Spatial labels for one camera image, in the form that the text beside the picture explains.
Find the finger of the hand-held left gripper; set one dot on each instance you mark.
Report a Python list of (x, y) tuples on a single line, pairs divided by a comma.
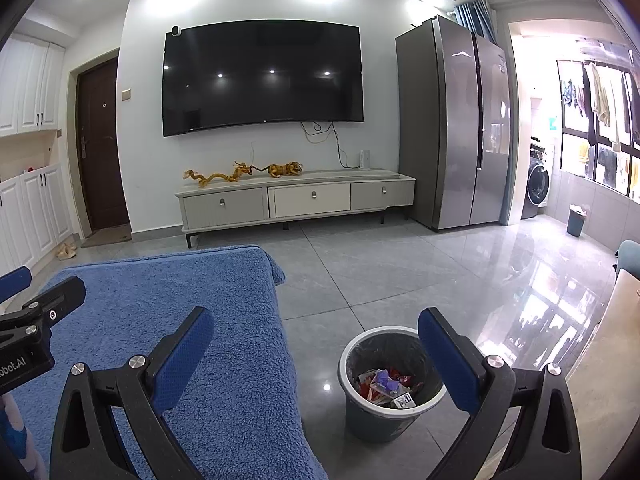
[(62, 297), (17, 282)]

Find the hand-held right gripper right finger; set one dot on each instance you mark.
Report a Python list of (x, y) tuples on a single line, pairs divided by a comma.
[(445, 355)]

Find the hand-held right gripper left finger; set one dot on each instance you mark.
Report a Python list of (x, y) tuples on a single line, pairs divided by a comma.
[(185, 355)]

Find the red brown snack packet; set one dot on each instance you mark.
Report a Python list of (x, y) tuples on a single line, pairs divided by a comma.
[(402, 376)]

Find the purple wrapper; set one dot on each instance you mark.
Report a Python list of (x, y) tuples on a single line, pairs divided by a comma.
[(386, 381)]

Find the red wrapper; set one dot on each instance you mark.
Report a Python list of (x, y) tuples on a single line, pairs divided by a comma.
[(365, 387)]

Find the white rimmed trash bin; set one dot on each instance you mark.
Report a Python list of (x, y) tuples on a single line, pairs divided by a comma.
[(370, 420)]

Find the beige slippers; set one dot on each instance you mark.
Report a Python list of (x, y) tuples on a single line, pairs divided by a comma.
[(66, 251)]

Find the blue fluffy blanket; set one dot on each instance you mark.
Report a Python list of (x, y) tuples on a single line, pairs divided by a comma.
[(235, 340)]

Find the white lower cabinets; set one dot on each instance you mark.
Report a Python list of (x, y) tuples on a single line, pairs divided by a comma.
[(35, 215)]

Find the white cabinets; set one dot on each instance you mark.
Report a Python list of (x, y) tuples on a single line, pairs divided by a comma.
[(27, 85), (35, 215)]

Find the brown doormat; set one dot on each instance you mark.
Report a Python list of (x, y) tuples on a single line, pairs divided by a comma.
[(107, 236)]

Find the dark brown door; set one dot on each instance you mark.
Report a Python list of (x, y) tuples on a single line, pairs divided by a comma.
[(105, 150)]

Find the beige table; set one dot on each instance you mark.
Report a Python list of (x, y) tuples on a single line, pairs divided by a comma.
[(600, 385)]

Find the golden dragon figurine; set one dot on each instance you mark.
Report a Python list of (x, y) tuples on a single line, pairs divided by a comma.
[(215, 178)]

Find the small grey bin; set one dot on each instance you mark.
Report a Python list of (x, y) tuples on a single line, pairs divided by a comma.
[(577, 222)]

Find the washing machine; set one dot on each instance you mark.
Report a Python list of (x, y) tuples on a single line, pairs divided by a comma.
[(536, 185)]

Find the grey television stand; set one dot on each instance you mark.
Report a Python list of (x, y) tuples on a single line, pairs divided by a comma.
[(300, 200)]

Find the white upper cabinets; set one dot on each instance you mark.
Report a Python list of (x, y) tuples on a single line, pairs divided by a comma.
[(27, 85)]

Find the light blue chair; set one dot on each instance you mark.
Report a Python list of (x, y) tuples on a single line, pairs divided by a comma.
[(629, 257)]

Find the golden tiger figurine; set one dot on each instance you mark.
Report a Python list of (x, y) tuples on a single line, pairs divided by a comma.
[(285, 170)]

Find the white upright device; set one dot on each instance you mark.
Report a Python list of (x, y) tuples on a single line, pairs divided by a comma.
[(364, 159)]

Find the silver refrigerator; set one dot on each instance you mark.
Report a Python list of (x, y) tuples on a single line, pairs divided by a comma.
[(440, 125)]

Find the balcony window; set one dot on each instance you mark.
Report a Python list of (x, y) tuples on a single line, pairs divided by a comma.
[(575, 155)]

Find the hanging clothes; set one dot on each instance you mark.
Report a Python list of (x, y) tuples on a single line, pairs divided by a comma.
[(600, 100)]

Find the blue curtain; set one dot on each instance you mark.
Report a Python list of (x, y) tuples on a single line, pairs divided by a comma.
[(477, 20)]

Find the wall switch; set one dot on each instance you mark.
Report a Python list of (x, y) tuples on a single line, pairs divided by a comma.
[(126, 94)]

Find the green wall sticker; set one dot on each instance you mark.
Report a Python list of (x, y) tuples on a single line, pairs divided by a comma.
[(552, 125)]

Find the black wall television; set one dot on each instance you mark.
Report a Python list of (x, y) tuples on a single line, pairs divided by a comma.
[(260, 75)]

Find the small white camera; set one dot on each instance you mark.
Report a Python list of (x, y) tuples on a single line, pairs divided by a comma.
[(176, 30)]

